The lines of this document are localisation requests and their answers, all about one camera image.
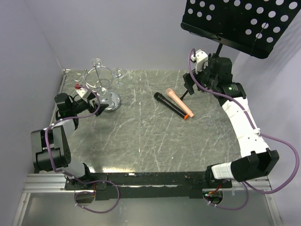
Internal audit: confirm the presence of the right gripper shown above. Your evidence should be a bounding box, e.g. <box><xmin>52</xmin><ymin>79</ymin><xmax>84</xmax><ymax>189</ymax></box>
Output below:
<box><xmin>182</xmin><ymin>59</ymin><xmax>218</xmax><ymax>95</ymax></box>

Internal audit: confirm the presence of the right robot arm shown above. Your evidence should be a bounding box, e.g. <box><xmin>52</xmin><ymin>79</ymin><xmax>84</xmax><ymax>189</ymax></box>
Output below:
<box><xmin>183</xmin><ymin>50</ymin><xmax>279</xmax><ymax>188</ymax></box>

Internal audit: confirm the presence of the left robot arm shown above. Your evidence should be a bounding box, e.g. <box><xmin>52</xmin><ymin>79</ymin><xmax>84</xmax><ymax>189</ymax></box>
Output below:
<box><xmin>31</xmin><ymin>93</ymin><xmax>109</xmax><ymax>189</ymax></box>

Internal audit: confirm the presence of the chrome wine glass rack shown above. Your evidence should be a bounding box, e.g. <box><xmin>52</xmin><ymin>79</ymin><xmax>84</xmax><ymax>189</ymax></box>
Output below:
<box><xmin>74</xmin><ymin>65</ymin><xmax>121</xmax><ymax>112</ymax></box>

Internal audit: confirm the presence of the pink microphone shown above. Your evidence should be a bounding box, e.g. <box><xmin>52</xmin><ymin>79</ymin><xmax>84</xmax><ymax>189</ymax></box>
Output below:
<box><xmin>166</xmin><ymin>88</ymin><xmax>194</xmax><ymax>118</ymax></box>

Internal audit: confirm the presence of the black microphone orange end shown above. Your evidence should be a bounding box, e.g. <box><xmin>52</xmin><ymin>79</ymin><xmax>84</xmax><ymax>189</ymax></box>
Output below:
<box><xmin>154</xmin><ymin>92</ymin><xmax>189</xmax><ymax>120</ymax></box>

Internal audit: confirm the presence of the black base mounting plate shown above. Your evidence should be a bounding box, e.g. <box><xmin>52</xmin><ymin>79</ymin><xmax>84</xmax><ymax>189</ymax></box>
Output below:
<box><xmin>65</xmin><ymin>171</ymin><xmax>232</xmax><ymax>201</ymax></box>

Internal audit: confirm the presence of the black perforated music stand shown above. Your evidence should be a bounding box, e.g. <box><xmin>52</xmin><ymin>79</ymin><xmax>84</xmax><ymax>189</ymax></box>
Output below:
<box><xmin>180</xmin><ymin>0</ymin><xmax>299</xmax><ymax>101</ymax></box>

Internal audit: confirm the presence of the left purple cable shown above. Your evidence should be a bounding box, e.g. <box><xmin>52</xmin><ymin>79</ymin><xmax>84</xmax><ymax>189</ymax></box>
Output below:
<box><xmin>44</xmin><ymin>86</ymin><xmax>120</xmax><ymax>214</ymax></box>

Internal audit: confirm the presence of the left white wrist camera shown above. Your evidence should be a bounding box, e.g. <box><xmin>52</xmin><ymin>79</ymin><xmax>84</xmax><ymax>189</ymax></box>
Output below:
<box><xmin>75</xmin><ymin>84</ymin><xmax>91</xmax><ymax>99</ymax></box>

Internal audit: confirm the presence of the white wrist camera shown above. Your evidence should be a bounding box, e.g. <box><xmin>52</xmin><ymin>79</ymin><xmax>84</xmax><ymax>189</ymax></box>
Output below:
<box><xmin>190</xmin><ymin>49</ymin><xmax>208</xmax><ymax>73</ymax></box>
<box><xmin>75</xmin><ymin>84</ymin><xmax>91</xmax><ymax>99</ymax></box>

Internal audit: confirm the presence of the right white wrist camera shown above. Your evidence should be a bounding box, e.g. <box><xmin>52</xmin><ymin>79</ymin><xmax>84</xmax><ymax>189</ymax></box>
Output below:
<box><xmin>190</xmin><ymin>49</ymin><xmax>208</xmax><ymax>73</ymax></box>

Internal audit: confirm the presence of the aluminium frame rail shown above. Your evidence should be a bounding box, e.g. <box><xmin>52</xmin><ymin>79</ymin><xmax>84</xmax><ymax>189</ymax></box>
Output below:
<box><xmin>23</xmin><ymin>173</ymin><xmax>272</xmax><ymax>193</ymax></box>

